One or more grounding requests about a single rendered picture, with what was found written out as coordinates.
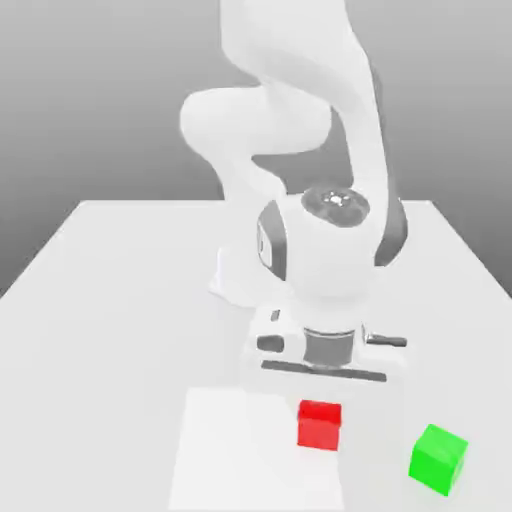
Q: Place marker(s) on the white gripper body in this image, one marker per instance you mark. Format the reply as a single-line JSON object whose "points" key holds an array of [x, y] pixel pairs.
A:
{"points": [[320, 372]]}

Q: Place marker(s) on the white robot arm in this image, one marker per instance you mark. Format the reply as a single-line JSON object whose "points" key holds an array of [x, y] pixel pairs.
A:
{"points": [[320, 256]]}

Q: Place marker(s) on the small red cube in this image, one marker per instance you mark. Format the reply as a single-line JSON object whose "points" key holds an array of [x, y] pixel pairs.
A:
{"points": [[318, 428]]}

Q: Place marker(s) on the small green cube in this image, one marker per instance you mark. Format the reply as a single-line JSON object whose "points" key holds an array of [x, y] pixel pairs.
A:
{"points": [[436, 460]]}

